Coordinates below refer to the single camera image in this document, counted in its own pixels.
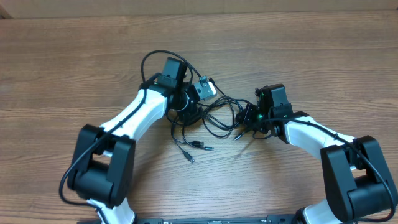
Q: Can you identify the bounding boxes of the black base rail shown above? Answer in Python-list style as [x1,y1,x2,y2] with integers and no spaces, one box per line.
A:
[134,214,303,224]

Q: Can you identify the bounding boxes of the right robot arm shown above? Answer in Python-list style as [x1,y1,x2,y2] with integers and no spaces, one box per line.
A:
[236,84,397,223]

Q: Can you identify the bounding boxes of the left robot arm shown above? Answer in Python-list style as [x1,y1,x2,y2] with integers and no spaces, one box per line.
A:
[60,57,193,223]

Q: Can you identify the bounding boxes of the black usb cable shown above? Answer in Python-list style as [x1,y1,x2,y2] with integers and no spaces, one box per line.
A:
[166,77,252,164]

